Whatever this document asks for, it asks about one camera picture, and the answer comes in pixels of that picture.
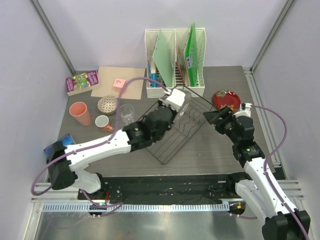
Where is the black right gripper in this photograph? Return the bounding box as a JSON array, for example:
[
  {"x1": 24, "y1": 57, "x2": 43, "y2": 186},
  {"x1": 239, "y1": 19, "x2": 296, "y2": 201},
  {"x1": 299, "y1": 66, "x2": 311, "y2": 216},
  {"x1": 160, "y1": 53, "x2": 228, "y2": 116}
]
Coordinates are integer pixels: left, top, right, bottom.
[{"x1": 203, "y1": 105, "x2": 240, "y2": 145}]

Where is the red floral lacquer plate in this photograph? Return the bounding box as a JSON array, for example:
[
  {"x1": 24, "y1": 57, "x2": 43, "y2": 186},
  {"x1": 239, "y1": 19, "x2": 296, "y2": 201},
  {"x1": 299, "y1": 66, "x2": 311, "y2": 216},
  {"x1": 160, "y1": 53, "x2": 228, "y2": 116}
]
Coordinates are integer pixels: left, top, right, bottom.
[{"x1": 212, "y1": 89, "x2": 241, "y2": 111}]

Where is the brown patterned ceramic bowl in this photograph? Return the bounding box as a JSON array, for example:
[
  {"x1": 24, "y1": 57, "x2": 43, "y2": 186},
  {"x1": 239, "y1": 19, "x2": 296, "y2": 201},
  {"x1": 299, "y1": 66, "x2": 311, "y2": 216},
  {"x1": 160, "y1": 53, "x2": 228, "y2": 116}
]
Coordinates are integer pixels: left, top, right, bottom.
[{"x1": 97, "y1": 95, "x2": 118, "y2": 115}]

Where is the pink ceramic mug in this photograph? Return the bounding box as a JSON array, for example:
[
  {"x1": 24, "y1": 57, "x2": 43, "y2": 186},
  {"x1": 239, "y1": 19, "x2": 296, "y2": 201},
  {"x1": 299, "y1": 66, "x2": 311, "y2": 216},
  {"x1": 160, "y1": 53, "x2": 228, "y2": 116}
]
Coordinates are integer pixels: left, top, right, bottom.
[{"x1": 94, "y1": 115, "x2": 114, "y2": 132}]

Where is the pink plastic tumbler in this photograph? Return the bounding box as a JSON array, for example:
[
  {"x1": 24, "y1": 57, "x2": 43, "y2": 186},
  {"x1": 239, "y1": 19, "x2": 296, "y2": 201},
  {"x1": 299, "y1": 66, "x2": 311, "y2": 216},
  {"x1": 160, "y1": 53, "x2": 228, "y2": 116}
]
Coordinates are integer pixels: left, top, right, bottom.
[{"x1": 69, "y1": 101, "x2": 92, "y2": 127}]

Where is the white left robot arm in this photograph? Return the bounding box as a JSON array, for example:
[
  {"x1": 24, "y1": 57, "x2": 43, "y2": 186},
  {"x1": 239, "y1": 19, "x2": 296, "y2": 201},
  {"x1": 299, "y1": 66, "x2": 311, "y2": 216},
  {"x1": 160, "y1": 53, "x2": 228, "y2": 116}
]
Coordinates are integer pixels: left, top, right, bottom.
[{"x1": 46, "y1": 103, "x2": 180, "y2": 200}]

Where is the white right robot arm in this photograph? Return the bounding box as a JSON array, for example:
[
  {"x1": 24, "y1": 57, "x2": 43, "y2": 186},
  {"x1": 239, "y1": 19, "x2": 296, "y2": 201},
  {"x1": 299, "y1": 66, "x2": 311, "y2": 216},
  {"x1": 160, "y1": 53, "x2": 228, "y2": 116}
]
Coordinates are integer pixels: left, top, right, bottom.
[{"x1": 203, "y1": 103, "x2": 311, "y2": 240}]

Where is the blue booklet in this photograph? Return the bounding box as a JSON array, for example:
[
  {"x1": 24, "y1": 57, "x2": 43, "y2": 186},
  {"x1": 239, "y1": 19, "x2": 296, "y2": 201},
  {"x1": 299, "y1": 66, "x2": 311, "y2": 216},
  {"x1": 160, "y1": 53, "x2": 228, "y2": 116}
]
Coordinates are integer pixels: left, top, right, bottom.
[{"x1": 147, "y1": 57, "x2": 159, "y2": 82}]

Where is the pink cube block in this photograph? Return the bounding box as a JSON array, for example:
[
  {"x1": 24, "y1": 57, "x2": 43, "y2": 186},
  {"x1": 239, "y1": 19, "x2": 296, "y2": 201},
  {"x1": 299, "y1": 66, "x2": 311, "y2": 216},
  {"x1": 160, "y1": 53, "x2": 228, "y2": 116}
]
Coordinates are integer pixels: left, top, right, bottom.
[{"x1": 113, "y1": 78, "x2": 127, "y2": 93}]

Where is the bright green mesh folder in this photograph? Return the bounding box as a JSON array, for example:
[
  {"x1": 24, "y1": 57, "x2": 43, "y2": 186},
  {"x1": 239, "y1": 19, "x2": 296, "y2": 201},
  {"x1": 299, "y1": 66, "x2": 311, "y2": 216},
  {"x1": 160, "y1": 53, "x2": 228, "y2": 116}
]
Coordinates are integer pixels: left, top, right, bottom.
[{"x1": 184, "y1": 23, "x2": 198, "y2": 87}]

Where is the illustrated book in organizer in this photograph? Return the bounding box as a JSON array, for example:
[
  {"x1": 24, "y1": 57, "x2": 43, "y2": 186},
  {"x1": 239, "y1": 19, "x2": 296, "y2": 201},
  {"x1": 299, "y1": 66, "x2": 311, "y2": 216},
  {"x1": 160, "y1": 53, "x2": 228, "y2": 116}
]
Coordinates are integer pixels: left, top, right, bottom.
[{"x1": 176, "y1": 46, "x2": 187, "y2": 85}]

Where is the brown cardboard sheet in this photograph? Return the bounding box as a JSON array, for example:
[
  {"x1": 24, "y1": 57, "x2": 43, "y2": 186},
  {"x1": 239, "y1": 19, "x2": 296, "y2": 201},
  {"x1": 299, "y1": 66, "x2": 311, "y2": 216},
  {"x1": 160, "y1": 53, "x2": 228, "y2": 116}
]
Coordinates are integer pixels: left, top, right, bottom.
[{"x1": 90, "y1": 66, "x2": 146, "y2": 100}]

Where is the white file organizer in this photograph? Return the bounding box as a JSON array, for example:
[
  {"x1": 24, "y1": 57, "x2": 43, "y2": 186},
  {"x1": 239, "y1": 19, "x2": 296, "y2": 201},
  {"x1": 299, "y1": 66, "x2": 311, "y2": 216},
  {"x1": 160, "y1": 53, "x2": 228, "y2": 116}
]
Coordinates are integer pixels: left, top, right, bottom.
[{"x1": 144, "y1": 28, "x2": 208, "y2": 99}]

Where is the light green folder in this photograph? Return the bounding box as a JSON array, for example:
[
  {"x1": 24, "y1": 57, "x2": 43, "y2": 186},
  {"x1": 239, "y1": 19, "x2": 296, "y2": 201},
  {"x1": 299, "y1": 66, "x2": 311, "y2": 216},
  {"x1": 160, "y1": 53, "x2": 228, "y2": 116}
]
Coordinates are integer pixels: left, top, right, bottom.
[{"x1": 152, "y1": 29, "x2": 175, "y2": 88}]

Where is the purple paperback book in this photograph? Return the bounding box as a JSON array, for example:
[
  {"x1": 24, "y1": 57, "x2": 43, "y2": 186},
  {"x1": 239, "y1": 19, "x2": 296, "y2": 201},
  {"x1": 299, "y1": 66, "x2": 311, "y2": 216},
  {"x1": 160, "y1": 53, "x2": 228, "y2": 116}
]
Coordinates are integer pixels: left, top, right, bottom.
[{"x1": 65, "y1": 70, "x2": 100, "y2": 96}]

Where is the blue Jane Eyre book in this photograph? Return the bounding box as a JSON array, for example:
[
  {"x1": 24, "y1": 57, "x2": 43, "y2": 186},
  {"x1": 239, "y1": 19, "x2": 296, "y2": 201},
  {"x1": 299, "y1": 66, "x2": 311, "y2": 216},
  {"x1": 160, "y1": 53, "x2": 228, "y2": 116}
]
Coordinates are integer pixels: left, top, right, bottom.
[{"x1": 43, "y1": 133, "x2": 76, "y2": 156}]

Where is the black wire dish rack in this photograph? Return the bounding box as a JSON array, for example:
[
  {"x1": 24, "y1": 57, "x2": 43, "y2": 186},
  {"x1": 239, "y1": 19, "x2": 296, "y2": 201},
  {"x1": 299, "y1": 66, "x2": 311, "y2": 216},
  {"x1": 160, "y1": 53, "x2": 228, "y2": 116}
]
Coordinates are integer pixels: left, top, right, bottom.
[{"x1": 145, "y1": 85, "x2": 216, "y2": 165}]

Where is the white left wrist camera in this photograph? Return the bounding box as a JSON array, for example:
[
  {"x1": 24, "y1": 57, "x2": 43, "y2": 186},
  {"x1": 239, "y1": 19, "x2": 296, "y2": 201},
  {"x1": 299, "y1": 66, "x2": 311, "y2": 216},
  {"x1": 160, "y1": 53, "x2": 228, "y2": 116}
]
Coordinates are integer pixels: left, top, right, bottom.
[{"x1": 158, "y1": 88, "x2": 186, "y2": 113}]

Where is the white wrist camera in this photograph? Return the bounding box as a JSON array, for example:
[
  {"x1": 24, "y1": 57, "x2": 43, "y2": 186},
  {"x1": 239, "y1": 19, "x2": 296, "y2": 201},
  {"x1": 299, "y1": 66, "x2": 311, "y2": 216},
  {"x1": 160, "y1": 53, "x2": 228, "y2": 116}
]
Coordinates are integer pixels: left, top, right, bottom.
[
  {"x1": 158, "y1": 88, "x2": 186, "y2": 113},
  {"x1": 233, "y1": 102, "x2": 252, "y2": 118}
]

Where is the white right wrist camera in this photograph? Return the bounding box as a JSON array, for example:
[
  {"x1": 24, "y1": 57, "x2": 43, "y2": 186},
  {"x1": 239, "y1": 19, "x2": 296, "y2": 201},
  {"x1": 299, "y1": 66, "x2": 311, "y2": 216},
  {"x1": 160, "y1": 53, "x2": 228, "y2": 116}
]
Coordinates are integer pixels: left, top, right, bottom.
[{"x1": 233, "y1": 102, "x2": 252, "y2": 118}]

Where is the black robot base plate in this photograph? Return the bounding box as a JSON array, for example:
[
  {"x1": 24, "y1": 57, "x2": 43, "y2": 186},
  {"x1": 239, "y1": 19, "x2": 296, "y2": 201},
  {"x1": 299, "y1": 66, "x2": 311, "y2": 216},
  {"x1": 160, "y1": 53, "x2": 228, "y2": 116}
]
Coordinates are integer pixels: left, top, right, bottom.
[{"x1": 89, "y1": 172, "x2": 251, "y2": 205}]

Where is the white slotted cable duct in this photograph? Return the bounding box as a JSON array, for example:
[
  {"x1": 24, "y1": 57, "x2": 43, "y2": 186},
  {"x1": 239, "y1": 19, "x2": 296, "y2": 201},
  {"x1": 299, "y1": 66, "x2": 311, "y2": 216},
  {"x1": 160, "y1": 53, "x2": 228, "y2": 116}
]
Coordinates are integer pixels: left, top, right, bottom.
[{"x1": 42, "y1": 202, "x2": 230, "y2": 212}]

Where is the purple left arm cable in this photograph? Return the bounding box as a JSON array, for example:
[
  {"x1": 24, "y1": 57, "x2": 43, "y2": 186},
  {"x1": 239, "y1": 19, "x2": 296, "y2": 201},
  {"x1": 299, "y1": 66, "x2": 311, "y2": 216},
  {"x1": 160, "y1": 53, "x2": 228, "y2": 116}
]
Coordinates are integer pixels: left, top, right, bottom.
[{"x1": 31, "y1": 76, "x2": 172, "y2": 218}]

